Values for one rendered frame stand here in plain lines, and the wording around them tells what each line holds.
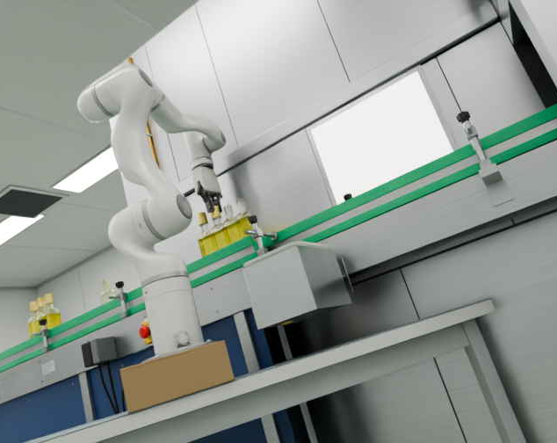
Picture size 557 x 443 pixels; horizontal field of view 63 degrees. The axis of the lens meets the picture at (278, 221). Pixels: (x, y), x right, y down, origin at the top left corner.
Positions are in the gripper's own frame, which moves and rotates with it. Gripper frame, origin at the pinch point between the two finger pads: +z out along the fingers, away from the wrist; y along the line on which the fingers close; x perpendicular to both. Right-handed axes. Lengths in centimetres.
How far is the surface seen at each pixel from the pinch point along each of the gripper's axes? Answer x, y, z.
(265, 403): 24, 35, 66
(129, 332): -37, 16, 34
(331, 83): 52, -15, -27
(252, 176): 12.6, -11.9, -9.0
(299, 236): 30.4, 3.7, 24.2
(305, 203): 29.3, -12.1, 9.8
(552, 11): 111, 22, 7
